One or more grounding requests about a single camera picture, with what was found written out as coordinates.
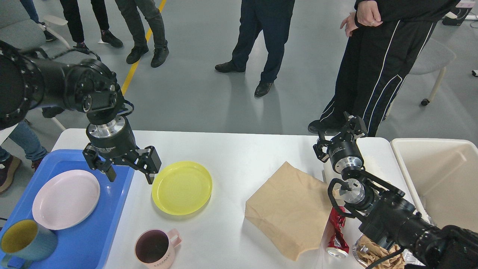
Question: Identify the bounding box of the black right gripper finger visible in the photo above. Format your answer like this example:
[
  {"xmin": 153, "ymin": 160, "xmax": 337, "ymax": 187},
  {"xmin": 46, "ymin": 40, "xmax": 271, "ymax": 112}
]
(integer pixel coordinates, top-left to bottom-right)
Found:
[
  {"xmin": 339, "ymin": 112, "xmax": 369, "ymax": 140},
  {"xmin": 313, "ymin": 130, "xmax": 331, "ymax": 163}
]

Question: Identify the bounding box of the white paper cup left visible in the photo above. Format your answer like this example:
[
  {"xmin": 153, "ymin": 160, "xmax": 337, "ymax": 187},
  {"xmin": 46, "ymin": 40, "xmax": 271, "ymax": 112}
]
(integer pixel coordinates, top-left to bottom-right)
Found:
[{"xmin": 323, "ymin": 160, "xmax": 345, "ymax": 206}]

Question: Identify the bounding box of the grey chair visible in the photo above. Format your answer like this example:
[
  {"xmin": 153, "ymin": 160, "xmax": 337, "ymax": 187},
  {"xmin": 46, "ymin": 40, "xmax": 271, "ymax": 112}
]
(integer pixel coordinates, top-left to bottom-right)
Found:
[
  {"xmin": 409, "ymin": 38, "xmax": 456, "ymax": 106},
  {"xmin": 0, "ymin": 0, "xmax": 71, "ymax": 132}
]

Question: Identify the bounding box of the yellow plastic plate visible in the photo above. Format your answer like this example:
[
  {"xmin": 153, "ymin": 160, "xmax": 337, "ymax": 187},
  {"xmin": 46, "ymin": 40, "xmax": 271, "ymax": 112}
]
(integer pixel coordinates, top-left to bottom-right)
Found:
[{"xmin": 151, "ymin": 161, "xmax": 213, "ymax": 216}]

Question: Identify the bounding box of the beige plastic bin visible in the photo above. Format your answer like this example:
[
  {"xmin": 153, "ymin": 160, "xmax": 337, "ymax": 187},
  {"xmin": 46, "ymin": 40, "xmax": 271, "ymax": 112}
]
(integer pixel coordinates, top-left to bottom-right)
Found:
[{"xmin": 391, "ymin": 138, "xmax": 478, "ymax": 232}]

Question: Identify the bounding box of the person in striped black pants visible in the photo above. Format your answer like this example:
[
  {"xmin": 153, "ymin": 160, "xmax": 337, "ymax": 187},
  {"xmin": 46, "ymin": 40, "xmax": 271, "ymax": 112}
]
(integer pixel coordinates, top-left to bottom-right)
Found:
[{"xmin": 308, "ymin": 0, "xmax": 459, "ymax": 137}]

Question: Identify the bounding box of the person in grey trousers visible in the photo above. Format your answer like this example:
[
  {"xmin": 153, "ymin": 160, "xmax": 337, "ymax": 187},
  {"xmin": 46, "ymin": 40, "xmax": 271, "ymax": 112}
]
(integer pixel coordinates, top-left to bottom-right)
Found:
[{"xmin": 115, "ymin": 0, "xmax": 169, "ymax": 68}]

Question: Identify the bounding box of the grey chair left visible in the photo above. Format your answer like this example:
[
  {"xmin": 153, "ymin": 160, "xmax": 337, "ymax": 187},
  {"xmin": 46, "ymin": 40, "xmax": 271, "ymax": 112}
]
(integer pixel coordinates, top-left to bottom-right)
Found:
[{"xmin": 0, "ymin": 0, "xmax": 71, "ymax": 132}]

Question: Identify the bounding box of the pink mug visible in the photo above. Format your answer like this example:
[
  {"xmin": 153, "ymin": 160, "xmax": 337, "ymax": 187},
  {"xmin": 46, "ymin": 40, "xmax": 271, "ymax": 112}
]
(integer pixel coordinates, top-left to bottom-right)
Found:
[{"xmin": 134, "ymin": 229, "xmax": 181, "ymax": 269}]

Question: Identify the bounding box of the foil tray with paper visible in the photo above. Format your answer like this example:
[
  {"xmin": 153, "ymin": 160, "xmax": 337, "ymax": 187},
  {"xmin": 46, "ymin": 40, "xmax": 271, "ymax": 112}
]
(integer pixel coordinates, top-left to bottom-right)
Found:
[{"xmin": 351, "ymin": 235, "xmax": 424, "ymax": 269}]

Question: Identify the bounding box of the crushed red can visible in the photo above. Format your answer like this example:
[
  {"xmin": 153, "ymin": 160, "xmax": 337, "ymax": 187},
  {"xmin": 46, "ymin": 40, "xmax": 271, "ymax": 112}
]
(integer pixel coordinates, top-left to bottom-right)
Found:
[{"xmin": 326, "ymin": 206, "xmax": 349, "ymax": 258}]

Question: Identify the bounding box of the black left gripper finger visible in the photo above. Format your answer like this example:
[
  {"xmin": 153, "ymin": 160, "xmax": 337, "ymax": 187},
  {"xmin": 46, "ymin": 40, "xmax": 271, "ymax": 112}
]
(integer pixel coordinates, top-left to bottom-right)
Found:
[
  {"xmin": 83, "ymin": 144, "xmax": 117, "ymax": 182},
  {"xmin": 139, "ymin": 146, "xmax": 162, "ymax": 185}
]

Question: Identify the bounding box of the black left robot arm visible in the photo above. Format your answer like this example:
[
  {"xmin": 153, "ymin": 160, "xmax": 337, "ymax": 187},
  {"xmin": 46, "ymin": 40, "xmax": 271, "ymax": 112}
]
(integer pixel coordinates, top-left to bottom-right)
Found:
[{"xmin": 0, "ymin": 41, "xmax": 162, "ymax": 184}]

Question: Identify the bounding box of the grey chair right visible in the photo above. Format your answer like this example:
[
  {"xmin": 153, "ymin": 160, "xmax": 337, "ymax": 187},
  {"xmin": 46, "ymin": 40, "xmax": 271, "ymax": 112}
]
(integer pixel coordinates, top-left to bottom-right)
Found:
[{"xmin": 409, "ymin": 38, "xmax": 456, "ymax": 106}]

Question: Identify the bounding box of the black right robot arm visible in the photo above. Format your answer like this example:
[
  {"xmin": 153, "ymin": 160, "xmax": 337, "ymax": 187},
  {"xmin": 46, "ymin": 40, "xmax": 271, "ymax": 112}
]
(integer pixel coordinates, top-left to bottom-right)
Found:
[{"xmin": 308, "ymin": 114, "xmax": 478, "ymax": 269}]

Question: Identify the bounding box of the pink plate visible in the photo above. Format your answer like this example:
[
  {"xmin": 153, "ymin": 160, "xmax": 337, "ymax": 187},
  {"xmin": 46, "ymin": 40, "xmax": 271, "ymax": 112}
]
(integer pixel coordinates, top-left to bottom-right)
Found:
[{"xmin": 32, "ymin": 170, "xmax": 100, "ymax": 231}]

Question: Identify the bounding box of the brown paper bag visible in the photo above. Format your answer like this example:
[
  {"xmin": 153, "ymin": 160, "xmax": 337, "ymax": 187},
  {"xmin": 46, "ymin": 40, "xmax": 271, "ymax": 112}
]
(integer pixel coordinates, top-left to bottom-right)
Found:
[{"xmin": 245, "ymin": 162, "xmax": 332, "ymax": 261}]

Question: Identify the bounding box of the blue plastic tray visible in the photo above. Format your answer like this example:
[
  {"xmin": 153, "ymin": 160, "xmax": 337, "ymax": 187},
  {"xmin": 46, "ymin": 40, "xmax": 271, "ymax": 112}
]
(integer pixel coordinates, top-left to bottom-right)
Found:
[{"xmin": 1, "ymin": 149, "xmax": 134, "ymax": 269}]

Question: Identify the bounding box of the person in black trousers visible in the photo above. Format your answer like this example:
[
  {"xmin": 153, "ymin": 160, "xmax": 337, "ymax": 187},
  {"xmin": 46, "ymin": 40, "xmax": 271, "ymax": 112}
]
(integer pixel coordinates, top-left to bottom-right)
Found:
[{"xmin": 59, "ymin": 0, "xmax": 123, "ymax": 53}]

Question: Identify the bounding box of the person in blue jeans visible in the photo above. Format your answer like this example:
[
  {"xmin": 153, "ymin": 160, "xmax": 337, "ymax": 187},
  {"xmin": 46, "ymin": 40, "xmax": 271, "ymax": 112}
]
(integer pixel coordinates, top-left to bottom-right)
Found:
[{"xmin": 0, "ymin": 121, "xmax": 49, "ymax": 195}]

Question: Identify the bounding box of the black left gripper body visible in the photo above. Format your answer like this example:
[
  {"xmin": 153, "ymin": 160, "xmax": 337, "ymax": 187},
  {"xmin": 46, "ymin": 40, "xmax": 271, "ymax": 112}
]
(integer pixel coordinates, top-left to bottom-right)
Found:
[{"xmin": 86, "ymin": 115, "xmax": 140, "ymax": 170}]

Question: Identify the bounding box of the person in dark blue trousers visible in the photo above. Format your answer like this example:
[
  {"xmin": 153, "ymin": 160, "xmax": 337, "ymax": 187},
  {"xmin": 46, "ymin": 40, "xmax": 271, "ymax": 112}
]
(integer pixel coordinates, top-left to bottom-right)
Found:
[{"xmin": 214, "ymin": 0, "xmax": 295, "ymax": 98}]

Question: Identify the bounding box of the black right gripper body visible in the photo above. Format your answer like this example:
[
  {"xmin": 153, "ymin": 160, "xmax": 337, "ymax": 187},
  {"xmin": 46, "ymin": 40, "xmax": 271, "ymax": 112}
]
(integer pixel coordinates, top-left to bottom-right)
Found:
[{"xmin": 326, "ymin": 132, "xmax": 365, "ymax": 174}]

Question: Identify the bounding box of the teal mug yellow inside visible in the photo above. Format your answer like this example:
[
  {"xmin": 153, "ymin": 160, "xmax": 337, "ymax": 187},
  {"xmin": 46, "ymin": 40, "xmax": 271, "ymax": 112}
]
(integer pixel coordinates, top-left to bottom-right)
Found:
[{"xmin": 1, "ymin": 219, "xmax": 58, "ymax": 269}]

